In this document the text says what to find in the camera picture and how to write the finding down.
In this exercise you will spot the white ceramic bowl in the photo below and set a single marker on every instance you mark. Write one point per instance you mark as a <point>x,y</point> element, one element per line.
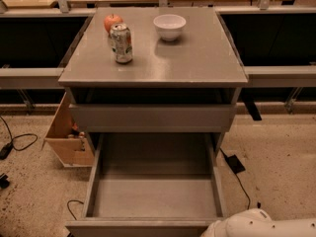
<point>169,26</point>

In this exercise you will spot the grey drawer cabinet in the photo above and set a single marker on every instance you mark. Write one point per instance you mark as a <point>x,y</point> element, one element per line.
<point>198,68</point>

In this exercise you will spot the grey metal rail frame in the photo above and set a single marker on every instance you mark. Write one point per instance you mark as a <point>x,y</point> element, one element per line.
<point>296,77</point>

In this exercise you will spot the crushed soda can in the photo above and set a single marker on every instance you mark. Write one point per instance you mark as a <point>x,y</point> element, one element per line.
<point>121,42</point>

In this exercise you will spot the black plug far left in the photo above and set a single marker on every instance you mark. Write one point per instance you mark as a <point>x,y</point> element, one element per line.
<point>4,183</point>

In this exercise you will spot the red apple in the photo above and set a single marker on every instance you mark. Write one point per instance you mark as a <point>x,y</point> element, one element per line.
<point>111,20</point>

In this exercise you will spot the grey drawer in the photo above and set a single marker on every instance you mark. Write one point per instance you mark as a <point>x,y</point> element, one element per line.
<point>151,185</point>
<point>153,118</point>

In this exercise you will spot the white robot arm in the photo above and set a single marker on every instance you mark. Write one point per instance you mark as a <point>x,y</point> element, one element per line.
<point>257,223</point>

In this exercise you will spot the grey top drawer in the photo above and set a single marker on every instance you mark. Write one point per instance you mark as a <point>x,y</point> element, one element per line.
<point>153,118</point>

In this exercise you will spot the cardboard box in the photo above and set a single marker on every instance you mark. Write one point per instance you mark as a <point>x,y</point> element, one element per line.
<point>71,150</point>

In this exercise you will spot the black power adapter right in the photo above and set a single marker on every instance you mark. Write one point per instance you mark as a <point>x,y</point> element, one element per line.
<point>235,164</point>

